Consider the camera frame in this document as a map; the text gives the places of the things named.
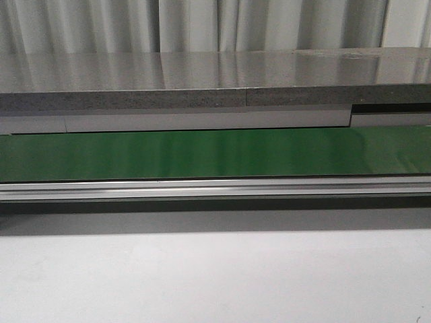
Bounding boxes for grey stone counter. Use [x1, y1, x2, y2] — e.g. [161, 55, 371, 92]
[0, 46, 431, 135]

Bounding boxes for green conveyor belt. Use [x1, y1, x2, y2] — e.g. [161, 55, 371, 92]
[1, 126, 430, 182]

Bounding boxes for white curtain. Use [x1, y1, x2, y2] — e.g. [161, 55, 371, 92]
[1, 1, 430, 54]

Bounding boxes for aluminium conveyor frame rail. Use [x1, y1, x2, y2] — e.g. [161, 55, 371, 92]
[1, 175, 430, 202]

